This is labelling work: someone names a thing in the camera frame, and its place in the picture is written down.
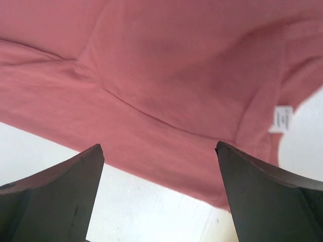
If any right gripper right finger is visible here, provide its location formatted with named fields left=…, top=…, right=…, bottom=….
left=216, top=142, right=322, bottom=242

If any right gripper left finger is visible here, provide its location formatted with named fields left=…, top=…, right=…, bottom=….
left=1, top=144, right=104, bottom=241

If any pink red t shirt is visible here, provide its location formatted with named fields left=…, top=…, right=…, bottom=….
left=1, top=1, right=322, bottom=209

